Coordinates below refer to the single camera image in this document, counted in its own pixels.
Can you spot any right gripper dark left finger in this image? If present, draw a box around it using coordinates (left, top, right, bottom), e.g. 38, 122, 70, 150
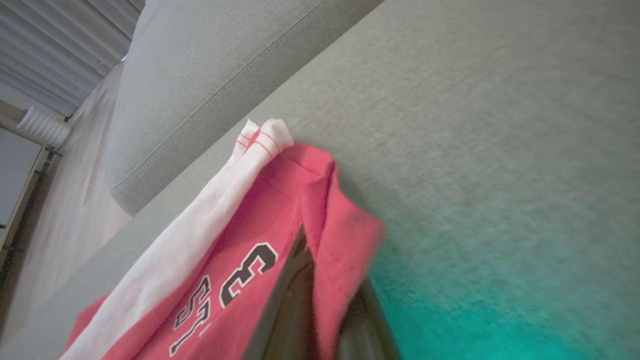
262, 227, 321, 360

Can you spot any grey pleated curtain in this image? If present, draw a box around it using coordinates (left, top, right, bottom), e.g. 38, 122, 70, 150
0, 0, 146, 118

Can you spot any large grey sofa seat cushion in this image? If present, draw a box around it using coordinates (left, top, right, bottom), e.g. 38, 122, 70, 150
0, 0, 640, 360

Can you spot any red jersey with black lettering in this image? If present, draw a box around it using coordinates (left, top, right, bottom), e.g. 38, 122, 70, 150
59, 118, 387, 360

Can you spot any grey and green TV cabinet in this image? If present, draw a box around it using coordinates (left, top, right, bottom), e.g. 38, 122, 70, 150
0, 127, 51, 251

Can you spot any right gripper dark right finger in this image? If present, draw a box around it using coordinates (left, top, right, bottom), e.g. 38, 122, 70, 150
337, 277, 402, 360

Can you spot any small grey sofa seat cushion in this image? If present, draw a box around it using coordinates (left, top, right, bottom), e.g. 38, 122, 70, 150
105, 0, 383, 217

